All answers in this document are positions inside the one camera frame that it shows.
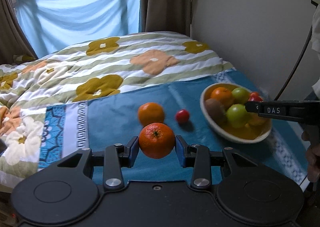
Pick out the orange in plate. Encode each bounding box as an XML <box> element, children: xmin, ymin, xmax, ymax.
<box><xmin>210</xmin><ymin>87</ymin><xmax>234</xmax><ymax>109</ymax></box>

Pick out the right hand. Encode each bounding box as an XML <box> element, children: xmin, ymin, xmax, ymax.
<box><xmin>302</xmin><ymin>126</ymin><xmax>319</xmax><ymax>183</ymax></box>

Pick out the light blue curtain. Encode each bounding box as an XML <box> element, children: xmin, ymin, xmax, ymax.
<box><xmin>16</xmin><ymin>0</ymin><xmax>140</xmax><ymax>58</ymax></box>

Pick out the red cherry tomato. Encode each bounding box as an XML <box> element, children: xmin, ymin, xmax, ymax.
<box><xmin>175</xmin><ymin>109</ymin><xmax>190</xmax><ymax>124</ymax></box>
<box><xmin>248</xmin><ymin>91</ymin><xmax>263</xmax><ymax>102</ymax></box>

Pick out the small green apple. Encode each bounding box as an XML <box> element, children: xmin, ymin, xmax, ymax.
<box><xmin>232</xmin><ymin>87</ymin><xmax>250</xmax><ymax>104</ymax></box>

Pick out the black cable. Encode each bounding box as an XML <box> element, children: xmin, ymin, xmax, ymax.
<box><xmin>273</xmin><ymin>0</ymin><xmax>320</xmax><ymax>101</ymax></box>

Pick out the large orange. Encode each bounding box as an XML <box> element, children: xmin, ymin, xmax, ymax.
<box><xmin>138</xmin><ymin>102</ymin><xmax>165</xmax><ymax>127</ymax></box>

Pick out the floral quilt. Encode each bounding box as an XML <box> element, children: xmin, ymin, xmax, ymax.
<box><xmin>1</xmin><ymin>31</ymin><xmax>232</xmax><ymax>193</ymax></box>

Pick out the large green apple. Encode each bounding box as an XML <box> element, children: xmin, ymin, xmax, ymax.
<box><xmin>226</xmin><ymin>104</ymin><xmax>249</xmax><ymax>128</ymax></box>

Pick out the brownish wrinkled apple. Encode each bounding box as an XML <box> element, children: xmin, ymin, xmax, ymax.
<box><xmin>248</xmin><ymin>113</ymin><xmax>267</xmax><ymax>127</ymax></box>

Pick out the brown kiwi with sticker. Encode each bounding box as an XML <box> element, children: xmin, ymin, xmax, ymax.
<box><xmin>204</xmin><ymin>98</ymin><xmax>225</xmax><ymax>124</ymax></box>

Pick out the cream yellow plate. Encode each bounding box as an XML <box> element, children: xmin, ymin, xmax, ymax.
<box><xmin>200</xmin><ymin>83</ymin><xmax>272</xmax><ymax>144</ymax></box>

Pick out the brown curtain left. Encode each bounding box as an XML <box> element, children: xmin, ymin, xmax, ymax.
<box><xmin>0</xmin><ymin>0</ymin><xmax>37</xmax><ymax>64</ymax></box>

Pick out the small orange tangerine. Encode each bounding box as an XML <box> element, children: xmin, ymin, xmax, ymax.
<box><xmin>138</xmin><ymin>123</ymin><xmax>176</xmax><ymax>159</ymax></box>

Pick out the blue patterned cloth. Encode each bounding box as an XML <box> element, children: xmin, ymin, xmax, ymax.
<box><xmin>38</xmin><ymin>69</ymin><xmax>307</xmax><ymax>184</ymax></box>

